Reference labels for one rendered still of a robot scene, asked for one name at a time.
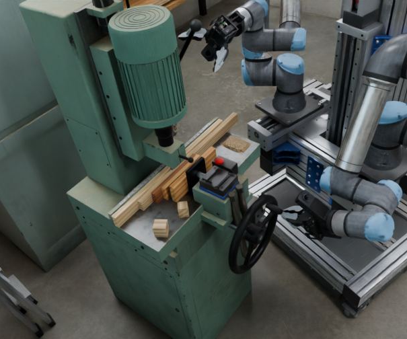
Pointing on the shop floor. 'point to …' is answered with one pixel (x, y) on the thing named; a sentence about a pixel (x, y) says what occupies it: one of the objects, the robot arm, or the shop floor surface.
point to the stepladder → (16, 294)
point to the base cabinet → (173, 282)
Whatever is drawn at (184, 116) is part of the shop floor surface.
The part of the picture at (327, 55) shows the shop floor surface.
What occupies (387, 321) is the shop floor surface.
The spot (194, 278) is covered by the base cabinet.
